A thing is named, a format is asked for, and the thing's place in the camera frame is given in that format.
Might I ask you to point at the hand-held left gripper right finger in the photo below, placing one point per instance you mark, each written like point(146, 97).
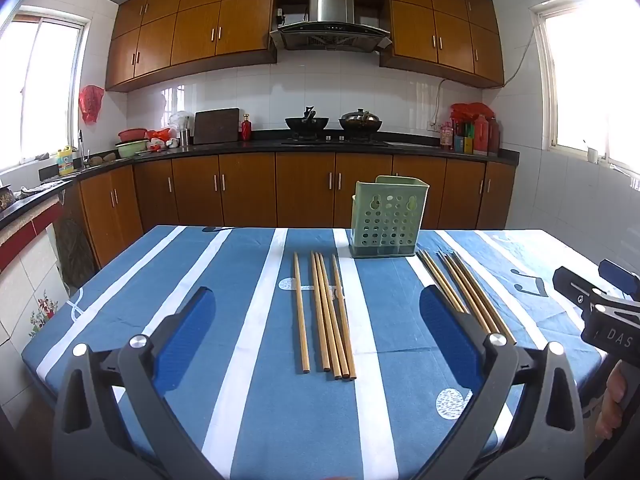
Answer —
point(450, 330)

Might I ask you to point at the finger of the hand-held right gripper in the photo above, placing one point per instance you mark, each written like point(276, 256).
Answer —
point(617, 275)
point(575, 290)

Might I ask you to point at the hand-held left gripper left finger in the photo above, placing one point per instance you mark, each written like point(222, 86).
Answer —
point(185, 330)

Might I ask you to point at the green perforated chopstick holder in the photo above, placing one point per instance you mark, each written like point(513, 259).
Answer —
point(387, 220)

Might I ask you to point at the person's right hand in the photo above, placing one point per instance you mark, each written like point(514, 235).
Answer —
point(610, 405)

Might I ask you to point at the blue white striped tablecloth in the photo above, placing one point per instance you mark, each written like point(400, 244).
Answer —
point(400, 385)

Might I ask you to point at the white cup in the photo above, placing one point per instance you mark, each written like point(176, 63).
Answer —
point(592, 155)

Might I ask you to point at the round woven tray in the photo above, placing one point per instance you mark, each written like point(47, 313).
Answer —
point(75, 255)

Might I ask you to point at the wooden lower kitchen cabinets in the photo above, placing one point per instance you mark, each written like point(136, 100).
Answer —
point(250, 190)

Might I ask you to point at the dark sauce bottle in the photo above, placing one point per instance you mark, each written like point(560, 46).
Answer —
point(494, 137)

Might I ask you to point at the red plastic bottle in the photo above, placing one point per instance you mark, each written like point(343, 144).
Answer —
point(480, 137)

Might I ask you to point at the colourful seasoning boxes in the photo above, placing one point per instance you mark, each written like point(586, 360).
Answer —
point(466, 140)

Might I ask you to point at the black kitchen countertop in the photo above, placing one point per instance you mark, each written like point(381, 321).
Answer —
point(410, 148)

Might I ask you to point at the green plastic basin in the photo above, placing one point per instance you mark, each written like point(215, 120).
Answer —
point(131, 149)

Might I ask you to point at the white framed window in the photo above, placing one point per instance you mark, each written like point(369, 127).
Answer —
point(590, 85)

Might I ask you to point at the stainless steel container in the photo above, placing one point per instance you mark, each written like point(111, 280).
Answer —
point(186, 137)

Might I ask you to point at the pink label bottle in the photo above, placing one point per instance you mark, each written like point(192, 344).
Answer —
point(446, 137)

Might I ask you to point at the red white plastic bag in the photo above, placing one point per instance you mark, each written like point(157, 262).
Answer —
point(159, 136)

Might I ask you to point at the red plastic basin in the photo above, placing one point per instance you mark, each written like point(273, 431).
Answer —
point(132, 135)

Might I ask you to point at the yellow detergent bottle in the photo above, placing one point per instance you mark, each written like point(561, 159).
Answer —
point(66, 162)

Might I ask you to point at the dark wooden cutting board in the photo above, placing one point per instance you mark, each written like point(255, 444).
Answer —
point(216, 126)

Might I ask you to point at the crumpled red plastic bag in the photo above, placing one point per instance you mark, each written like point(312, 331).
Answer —
point(472, 110)

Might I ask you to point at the red glass bottle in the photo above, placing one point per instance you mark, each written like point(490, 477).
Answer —
point(245, 130)

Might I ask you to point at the metal sink faucet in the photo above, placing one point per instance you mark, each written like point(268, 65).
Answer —
point(80, 145)

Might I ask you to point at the black gas stove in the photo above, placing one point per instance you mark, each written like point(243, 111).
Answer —
point(335, 141)

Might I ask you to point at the black pot with lid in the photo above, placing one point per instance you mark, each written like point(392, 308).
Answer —
point(360, 121)

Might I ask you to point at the black wok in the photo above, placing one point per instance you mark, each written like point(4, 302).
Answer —
point(306, 124)

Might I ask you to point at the hanging red plastic bag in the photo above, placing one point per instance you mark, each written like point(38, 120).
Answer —
point(91, 102)

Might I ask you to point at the large sliding window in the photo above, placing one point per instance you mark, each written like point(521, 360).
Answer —
point(45, 85)

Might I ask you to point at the steel range hood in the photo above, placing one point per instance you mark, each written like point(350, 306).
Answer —
point(330, 30)

